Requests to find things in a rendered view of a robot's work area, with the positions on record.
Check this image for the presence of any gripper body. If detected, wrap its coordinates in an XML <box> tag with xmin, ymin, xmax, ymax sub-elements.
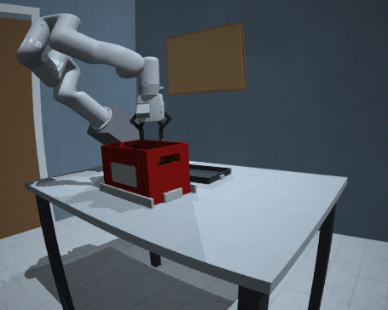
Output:
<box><xmin>136</xmin><ymin>93</ymin><xmax>165</xmax><ymax>123</ymax></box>

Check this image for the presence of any red plastic crate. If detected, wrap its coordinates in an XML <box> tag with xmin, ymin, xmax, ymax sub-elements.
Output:
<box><xmin>101</xmin><ymin>140</ymin><xmax>191</xmax><ymax>205</ymax></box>

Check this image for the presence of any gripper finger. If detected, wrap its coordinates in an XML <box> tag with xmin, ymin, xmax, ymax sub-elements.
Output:
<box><xmin>158</xmin><ymin>111</ymin><xmax>171</xmax><ymax>141</ymax></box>
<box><xmin>130</xmin><ymin>114</ymin><xmax>144</xmax><ymax>141</ymax></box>

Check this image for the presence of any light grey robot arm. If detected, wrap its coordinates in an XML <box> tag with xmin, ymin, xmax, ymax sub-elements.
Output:
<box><xmin>16</xmin><ymin>14</ymin><xmax>164</xmax><ymax>130</ymax></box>

